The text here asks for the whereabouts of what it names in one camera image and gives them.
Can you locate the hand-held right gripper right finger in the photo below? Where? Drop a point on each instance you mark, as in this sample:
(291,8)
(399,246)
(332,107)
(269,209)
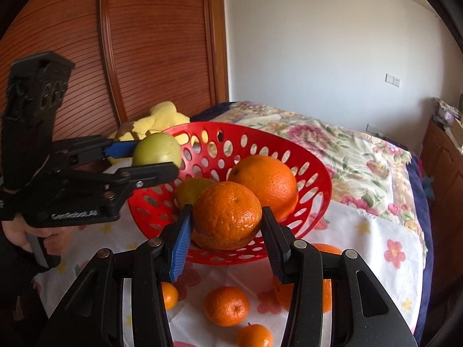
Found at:
(277,251)

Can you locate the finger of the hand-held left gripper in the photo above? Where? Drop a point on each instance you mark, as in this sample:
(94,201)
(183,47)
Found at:
(121,149)
(152,172)

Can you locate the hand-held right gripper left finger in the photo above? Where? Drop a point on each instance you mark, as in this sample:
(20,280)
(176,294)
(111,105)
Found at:
(181,245)

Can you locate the green apple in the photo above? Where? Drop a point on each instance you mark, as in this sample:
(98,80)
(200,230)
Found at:
(159,148)

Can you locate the yellow pear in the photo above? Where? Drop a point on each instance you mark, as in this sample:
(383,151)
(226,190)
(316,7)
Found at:
(188,191)

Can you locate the red plastic basket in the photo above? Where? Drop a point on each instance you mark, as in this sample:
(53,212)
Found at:
(231,259)

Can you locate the rough-skinned tangerine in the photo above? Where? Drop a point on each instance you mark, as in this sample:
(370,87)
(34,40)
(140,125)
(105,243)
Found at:
(228,217)

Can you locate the large orange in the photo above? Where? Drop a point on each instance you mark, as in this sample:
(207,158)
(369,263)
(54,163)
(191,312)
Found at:
(267,184)
(327,294)

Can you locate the person's left hand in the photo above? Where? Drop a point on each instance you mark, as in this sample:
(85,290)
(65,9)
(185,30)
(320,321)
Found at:
(59,240)

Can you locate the small tangerine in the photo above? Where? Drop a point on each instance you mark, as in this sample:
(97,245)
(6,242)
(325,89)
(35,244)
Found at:
(255,337)
(226,305)
(169,295)

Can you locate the yellow plush toy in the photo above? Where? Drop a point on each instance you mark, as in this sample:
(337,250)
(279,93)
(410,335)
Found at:
(164,115)

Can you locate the white flower-print cloth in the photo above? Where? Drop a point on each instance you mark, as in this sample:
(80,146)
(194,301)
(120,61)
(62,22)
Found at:
(379,260)

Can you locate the brown wooden wardrobe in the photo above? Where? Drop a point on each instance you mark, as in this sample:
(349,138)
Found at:
(152,43)

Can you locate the floral bed sheet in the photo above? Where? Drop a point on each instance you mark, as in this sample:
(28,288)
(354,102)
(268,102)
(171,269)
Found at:
(325,141)

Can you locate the white floral cloth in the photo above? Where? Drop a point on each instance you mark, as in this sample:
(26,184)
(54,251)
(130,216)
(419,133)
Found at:
(419,209)

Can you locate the teal cloth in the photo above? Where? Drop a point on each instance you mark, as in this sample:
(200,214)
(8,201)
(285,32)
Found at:
(428,186)

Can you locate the wooden sideboard cabinet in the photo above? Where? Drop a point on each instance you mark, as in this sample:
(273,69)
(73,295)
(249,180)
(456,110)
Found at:
(445,177)

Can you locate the white wall socket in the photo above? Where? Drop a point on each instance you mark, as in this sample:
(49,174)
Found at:
(374,128)

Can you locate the white wall switch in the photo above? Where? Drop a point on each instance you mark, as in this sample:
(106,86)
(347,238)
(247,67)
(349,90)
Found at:
(393,79)

